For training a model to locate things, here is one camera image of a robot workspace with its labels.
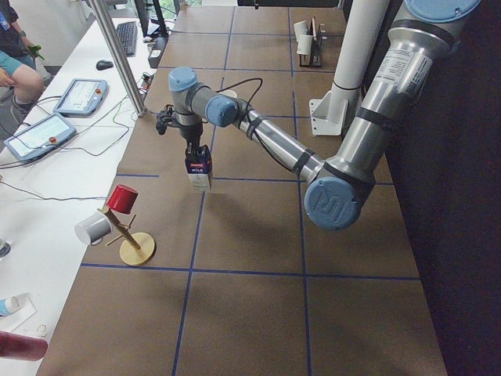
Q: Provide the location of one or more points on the lower teach pendant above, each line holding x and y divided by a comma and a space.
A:
41, 138

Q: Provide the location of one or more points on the wooden mug tree stand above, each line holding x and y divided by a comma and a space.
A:
136, 248

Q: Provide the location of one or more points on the aluminium frame post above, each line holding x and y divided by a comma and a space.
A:
117, 52

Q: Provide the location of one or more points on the black box with label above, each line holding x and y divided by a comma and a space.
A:
156, 50

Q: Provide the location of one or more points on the white smiley face cup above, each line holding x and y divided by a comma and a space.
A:
230, 93

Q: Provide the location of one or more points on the teach pendant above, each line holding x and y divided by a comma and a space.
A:
82, 98
41, 138

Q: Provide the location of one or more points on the black wire mug rack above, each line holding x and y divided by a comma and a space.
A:
315, 29

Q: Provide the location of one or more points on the white HOME mug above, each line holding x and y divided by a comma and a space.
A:
300, 28

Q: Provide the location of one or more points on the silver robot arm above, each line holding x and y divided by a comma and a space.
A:
420, 33

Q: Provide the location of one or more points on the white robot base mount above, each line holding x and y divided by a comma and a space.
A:
333, 114

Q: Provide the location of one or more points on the black computer mouse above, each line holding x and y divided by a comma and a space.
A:
104, 65

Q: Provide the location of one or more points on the white ribbed mug left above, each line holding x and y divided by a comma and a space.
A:
304, 44

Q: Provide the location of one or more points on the black keyboard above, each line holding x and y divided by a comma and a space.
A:
127, 35

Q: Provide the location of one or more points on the red bottle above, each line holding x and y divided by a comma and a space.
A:
20, 347

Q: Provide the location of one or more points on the red mug on tree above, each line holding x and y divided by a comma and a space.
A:
122, 199

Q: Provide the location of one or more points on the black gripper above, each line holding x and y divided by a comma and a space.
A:
190, 135

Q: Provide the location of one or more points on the upper teach pendant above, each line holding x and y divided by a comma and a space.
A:
82, 98

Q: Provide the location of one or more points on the seated person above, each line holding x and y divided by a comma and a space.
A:
18, 69

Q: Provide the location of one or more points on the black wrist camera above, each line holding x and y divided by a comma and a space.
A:
164, 119

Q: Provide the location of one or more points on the grey mug on tree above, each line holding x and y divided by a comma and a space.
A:
93, 229

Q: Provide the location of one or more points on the small white bottle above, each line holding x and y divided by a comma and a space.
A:
10, 305

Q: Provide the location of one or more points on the blue milk carton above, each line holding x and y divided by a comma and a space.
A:
199, 168

